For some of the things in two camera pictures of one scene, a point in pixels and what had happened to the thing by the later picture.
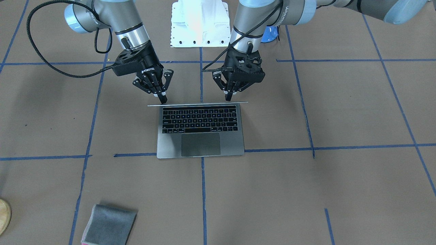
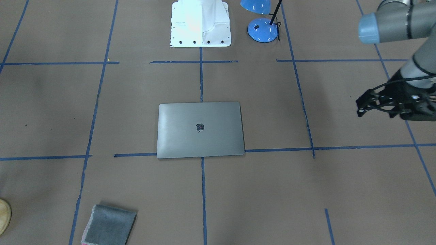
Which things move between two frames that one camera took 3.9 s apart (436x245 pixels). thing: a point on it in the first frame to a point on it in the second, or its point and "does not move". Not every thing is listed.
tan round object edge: x=5 y=215 does not move
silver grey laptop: x=199 y=129 does not move
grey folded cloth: x=108 y=225 does not move
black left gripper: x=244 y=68 to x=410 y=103
